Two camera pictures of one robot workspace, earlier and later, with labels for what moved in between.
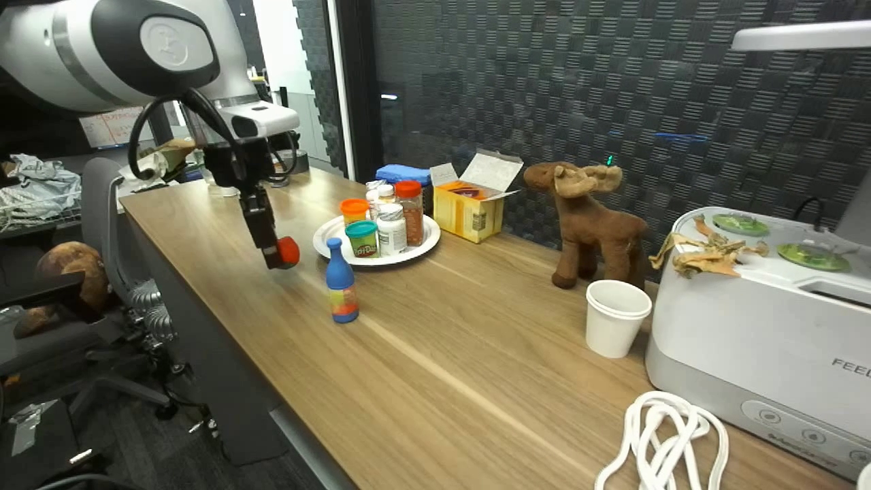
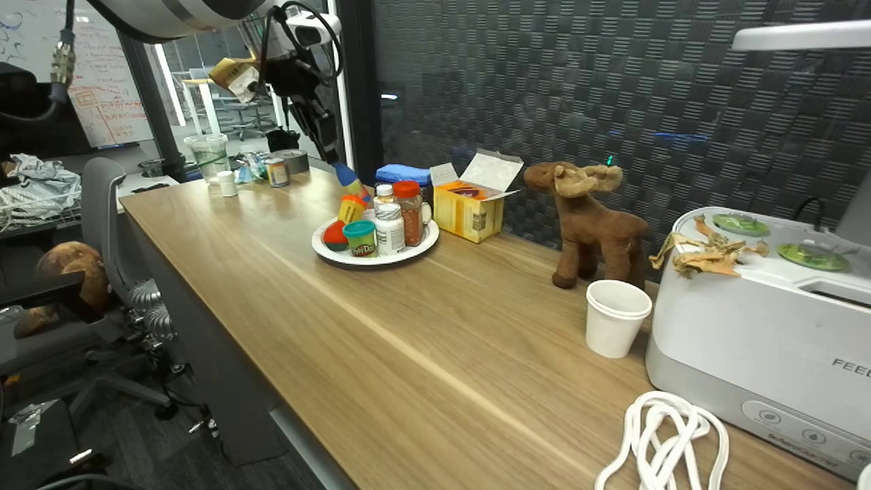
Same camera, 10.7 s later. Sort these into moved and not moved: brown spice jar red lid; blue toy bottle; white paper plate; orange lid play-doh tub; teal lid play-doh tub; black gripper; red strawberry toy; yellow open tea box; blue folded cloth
Moved: black gripper; red strawberry toy; blue toy bottle
Not moved: teal lid play-doh tub; orange lid play-doh tub; blue folded cloth; yellow open tea box; brown spice jar red lid; white paper plate
